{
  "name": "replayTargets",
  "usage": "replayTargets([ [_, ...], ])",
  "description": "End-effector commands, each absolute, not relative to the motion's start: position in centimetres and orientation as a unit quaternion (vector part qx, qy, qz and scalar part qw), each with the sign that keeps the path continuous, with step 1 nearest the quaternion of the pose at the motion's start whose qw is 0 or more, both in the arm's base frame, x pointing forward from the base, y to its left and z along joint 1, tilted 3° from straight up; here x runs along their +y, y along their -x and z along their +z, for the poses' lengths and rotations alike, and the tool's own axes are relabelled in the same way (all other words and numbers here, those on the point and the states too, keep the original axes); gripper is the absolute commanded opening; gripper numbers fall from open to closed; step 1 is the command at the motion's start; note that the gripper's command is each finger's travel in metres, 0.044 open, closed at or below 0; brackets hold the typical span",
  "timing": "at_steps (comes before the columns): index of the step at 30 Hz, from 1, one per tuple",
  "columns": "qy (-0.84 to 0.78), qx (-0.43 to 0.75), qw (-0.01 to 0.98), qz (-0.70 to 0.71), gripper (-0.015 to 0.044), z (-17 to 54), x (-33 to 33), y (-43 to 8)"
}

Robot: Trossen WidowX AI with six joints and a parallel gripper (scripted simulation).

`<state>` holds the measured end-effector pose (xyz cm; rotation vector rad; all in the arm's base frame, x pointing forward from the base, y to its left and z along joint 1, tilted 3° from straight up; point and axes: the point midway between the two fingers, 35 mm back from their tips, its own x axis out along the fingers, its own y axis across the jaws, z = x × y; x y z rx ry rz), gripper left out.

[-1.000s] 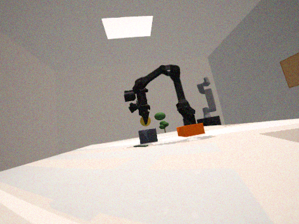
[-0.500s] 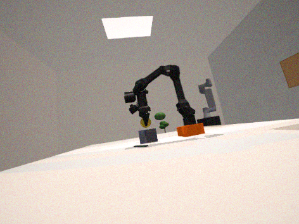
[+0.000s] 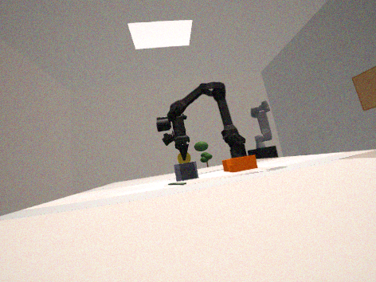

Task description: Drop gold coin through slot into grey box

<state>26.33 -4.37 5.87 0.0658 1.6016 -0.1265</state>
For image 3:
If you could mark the gold coin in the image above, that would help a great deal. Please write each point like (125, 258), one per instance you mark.
(180, 160)

